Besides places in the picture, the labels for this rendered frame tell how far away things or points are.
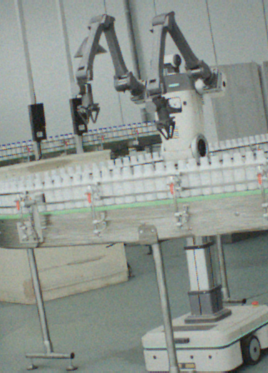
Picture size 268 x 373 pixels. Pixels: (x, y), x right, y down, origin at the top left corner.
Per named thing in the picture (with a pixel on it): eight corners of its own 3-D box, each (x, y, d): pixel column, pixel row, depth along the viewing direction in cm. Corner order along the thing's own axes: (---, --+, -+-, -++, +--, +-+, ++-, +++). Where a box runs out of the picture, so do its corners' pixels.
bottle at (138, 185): (151, 199, 481) (145, 164, 480) (147, 201, 475) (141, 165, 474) (138, 201, 482) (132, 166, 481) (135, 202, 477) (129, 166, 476)
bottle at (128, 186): (127, 202, 485) (122, 167, 484) (139, 201, 483) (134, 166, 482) (123, 203, 480) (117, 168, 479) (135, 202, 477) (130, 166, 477)
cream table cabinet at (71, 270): (90, 278, 961) (70, 154, 955) (131, 280, 913) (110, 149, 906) (-6, 300, 893) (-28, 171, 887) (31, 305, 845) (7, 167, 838)
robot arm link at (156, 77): (173, 18, 489) (155, 23, 495) (167, 13, 484) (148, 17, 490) (168, 93, 473) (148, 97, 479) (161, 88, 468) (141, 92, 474)
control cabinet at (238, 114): (252, 230, 1146) (226, 64, 1135) (282, 228, 1106) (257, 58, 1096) (201, 244, 1095) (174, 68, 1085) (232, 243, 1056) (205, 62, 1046)
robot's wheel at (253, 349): (240, 332, 528) (249, 331, 525) (253, 337, 541) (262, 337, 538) (237, 361, 523) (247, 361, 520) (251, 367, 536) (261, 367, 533)
